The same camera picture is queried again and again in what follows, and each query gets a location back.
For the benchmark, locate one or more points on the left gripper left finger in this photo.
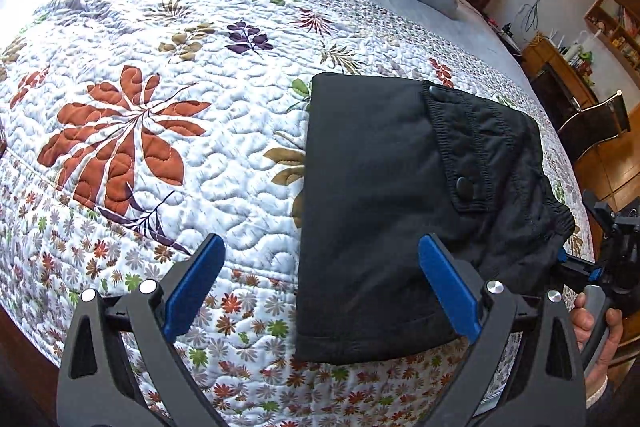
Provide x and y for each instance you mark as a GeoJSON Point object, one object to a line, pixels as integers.
{"type": "Point", "coordinates": [96, 384]}

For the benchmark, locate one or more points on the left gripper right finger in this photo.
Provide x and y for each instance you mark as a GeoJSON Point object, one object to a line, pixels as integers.
{"type": "Point", "coordinates": [546, 384]}

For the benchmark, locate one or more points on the floral quilted bedspread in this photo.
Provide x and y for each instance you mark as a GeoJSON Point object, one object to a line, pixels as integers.
{"type": "Point", "coordinates": [132, 129]}

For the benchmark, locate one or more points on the wooden wall shelf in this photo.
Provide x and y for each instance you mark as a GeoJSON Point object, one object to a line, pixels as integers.
{"type": "Point", "coordinates": [618, 29]}

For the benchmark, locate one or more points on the black cargo pants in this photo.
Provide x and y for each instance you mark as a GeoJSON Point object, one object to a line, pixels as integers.
{"type": "Point", "coordinates": [389, 160]}

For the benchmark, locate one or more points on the wooden desk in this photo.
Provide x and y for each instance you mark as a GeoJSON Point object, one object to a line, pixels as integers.
{"type": "Point", "coordinates": [559, 89]}

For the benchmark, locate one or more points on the right hand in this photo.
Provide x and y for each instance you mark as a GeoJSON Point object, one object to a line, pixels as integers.
{"type": "Point", "coordinates": [583, 323]}

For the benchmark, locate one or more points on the black office chair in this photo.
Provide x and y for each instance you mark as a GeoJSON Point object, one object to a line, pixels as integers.
{"type": "Point", "coordinates": [593, 125]}

